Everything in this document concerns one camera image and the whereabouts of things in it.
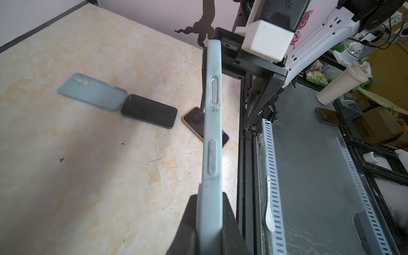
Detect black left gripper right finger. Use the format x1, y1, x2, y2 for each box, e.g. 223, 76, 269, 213
221, 192, 250, 255

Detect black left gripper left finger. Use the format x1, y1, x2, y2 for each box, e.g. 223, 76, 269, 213
166, 194, 198, 255

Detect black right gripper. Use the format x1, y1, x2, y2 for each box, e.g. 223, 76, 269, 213
200, 28, 288, 129

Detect black phone pink case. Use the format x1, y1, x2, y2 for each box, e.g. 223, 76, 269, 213
196, 40, 223, 255

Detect light blue case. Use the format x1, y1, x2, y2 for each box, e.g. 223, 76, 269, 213
58, 73, 128, 112

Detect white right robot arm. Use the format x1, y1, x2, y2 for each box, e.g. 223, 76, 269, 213
200, 1, 403, 130

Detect black phone on table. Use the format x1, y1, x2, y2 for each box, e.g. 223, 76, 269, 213
181, 106, 230, 148

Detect phone on outer table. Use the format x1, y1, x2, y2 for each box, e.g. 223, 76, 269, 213
316, 107, 347, 127

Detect white plastic spoon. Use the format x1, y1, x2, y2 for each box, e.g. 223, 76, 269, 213
265, 176, 276, 232

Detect white tumbler cup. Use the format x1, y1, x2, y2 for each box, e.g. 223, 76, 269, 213
316, 61, 372, 105

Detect cardboard box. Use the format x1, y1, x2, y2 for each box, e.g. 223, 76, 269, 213
353, 107, 405, 144

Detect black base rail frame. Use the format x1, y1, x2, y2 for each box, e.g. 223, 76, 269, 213
236, 74, 262, 255

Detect white slotted cable duct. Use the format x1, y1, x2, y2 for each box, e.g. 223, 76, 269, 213
262, 119, 287, 255

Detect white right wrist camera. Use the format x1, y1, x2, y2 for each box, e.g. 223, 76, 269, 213
233, 0, 310, 62

